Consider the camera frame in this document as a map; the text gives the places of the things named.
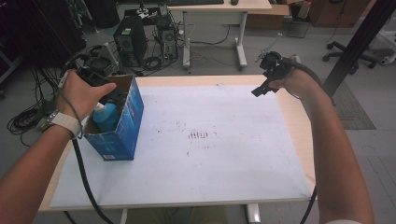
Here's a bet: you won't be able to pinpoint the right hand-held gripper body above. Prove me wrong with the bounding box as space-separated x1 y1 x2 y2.
254 32 294 81

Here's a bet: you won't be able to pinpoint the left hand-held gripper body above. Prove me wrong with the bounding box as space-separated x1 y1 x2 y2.
75 45 120 88

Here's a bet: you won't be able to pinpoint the blue bottle with white cap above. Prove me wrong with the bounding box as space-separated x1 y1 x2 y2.
92 102 121 133

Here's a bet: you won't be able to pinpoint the blue cardboard box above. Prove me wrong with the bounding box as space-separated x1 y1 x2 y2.
82 73 145 161

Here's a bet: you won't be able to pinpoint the person's right hand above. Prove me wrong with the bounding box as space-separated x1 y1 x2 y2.
267 55 322 100

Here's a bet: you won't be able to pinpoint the person's left hand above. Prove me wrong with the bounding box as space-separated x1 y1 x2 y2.
56 69 118 123

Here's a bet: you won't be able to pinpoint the black computer tower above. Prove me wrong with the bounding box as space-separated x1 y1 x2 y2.
112 14 149 68

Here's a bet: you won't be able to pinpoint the brown cardboard box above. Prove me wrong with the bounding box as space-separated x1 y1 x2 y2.
245 4 292 31

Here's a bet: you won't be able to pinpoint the white wristband with watch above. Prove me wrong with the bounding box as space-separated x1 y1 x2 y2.
36 109 83 140

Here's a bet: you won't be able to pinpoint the small dark computer case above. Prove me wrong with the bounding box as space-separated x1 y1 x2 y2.
158 25 179 62

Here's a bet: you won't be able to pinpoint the black office chair base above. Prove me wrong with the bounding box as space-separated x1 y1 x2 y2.
322 40 379 70

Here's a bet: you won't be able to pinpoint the white desk with metal legs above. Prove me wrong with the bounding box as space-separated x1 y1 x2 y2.
167 0 273 71

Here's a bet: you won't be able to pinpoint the wooden cabinet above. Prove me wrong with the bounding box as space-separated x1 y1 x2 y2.
307 0 374 28

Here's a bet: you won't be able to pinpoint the white table mat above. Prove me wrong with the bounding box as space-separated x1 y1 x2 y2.
49 84 313 209

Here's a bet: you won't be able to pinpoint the grey floor mat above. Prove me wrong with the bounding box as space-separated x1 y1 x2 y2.
331 80 376 131

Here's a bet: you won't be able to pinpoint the black keyboard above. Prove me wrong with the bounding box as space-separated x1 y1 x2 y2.
167 0 225 7

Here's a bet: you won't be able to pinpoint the white table leg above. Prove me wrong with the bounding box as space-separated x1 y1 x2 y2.
245 203 262 224

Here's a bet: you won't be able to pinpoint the person's legs in khaki trousers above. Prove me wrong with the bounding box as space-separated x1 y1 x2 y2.
125 204 230 224

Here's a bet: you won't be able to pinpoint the white right sleeve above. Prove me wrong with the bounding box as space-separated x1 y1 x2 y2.
324 218 362 224

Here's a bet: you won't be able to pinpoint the coiled black cable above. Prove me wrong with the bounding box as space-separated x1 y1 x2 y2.
85 44 106 59

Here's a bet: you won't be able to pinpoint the thin grey cable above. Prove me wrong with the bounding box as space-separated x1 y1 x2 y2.
57 71 85 141

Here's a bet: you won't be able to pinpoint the thick black left gripper cable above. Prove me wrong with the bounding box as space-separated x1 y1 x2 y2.
59 51 115 224

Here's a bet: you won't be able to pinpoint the bundle of black floor cables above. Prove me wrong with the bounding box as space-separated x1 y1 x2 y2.
7 66 68 147

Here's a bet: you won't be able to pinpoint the black slanted metal post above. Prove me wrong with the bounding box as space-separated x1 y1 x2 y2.
323 0 396 98

